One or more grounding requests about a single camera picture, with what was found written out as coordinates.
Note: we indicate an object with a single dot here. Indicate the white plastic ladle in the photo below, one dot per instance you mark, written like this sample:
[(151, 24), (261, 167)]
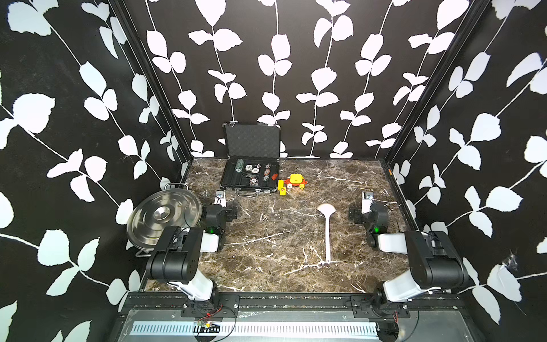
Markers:
[(327, 210)]

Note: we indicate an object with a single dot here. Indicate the yellow red toy car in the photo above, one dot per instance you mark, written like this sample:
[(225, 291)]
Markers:
[(295, 180)]

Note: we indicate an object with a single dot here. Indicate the blue green chip stack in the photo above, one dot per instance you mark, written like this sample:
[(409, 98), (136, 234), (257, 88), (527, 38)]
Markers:
[(239, 165)]

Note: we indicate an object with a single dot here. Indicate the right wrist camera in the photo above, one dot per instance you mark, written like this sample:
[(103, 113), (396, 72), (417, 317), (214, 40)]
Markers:
[(367, 201)]

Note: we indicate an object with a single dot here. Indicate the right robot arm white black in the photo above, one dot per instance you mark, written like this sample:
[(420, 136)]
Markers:
[(434, 263)]

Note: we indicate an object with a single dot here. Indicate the black poker chip case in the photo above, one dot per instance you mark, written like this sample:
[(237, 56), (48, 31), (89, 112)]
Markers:
[(259, 146)]

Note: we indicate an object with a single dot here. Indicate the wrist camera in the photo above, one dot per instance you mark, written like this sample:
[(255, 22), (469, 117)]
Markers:
[(220, 198), (367, 201)]

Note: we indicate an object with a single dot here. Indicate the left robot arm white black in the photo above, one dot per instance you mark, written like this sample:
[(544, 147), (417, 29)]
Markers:
[(175, 258)]

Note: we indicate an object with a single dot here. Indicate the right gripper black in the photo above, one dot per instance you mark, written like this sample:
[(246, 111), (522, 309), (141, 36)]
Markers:
[(356, 214)]

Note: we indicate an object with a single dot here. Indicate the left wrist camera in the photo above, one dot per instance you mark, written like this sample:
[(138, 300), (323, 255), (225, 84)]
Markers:
[(220, 198)]

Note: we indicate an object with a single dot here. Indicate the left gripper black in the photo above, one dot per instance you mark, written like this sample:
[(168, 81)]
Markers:
[(231, 212)]

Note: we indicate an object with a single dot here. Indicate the white perforated strip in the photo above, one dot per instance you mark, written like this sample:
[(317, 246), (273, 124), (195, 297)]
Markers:
[(307, 330)]

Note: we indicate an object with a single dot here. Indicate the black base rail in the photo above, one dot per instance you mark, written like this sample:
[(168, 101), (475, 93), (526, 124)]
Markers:
[(360, 306)]

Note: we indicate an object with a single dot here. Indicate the stainless steel pot lid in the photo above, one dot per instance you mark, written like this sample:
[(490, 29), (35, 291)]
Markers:
[(164, 216)]

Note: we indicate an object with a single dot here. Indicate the yellow number block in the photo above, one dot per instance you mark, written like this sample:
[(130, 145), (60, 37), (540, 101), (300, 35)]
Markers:
[(281, 188)]

